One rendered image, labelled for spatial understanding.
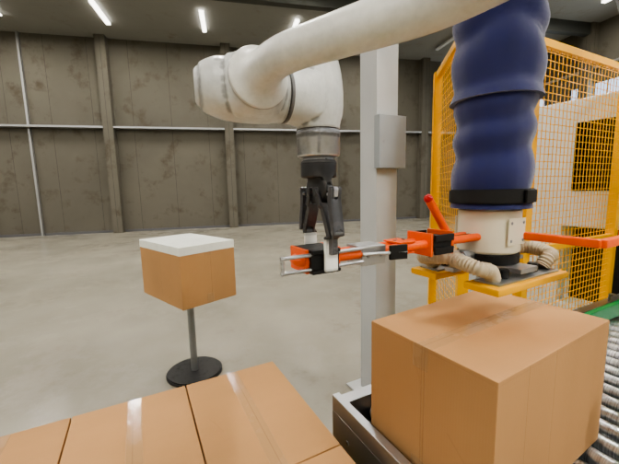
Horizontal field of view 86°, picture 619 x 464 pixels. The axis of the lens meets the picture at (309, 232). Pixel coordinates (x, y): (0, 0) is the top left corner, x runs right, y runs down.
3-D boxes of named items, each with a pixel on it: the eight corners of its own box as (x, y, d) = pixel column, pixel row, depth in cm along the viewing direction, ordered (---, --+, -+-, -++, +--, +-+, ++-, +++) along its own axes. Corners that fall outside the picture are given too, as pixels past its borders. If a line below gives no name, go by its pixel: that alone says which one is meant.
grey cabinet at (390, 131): (400, 168, 202) (400, 118, 198) (405, 168, 197) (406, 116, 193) (373, 168, 192) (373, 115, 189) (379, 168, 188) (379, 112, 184)
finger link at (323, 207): (327, 189, 70) (331, 186, 69) (340, 238, 68) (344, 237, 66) (311, 189, 69) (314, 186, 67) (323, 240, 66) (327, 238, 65)
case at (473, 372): (478, 378, 140) (483, 287, 134) (598, 439, 106) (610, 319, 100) (370, 435, 109) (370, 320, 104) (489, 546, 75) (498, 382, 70)
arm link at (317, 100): (327, 135, 75) (273, 133, 69) (325, 63, 73) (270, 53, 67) (354, 127, 66) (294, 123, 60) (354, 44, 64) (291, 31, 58)
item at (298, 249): (322, 262, 78) (322, 241, 77) (340, 269, 71) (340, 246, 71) (290, 267, 74) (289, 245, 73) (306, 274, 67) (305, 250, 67)
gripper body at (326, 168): (344, 157, 67) (344, 203, 68) (323, 161, 74) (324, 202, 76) (312, 156, 63) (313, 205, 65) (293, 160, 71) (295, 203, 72)
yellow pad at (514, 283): (531, 271, 106) (533, 255, 105) (568, 277, 97) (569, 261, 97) (462, 288, 90) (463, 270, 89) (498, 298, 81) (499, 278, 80)
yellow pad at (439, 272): (477, 260, 123) (478, 247, 122) (504, 265, 114) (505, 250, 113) (410, 272, 106) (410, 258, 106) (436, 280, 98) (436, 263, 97)
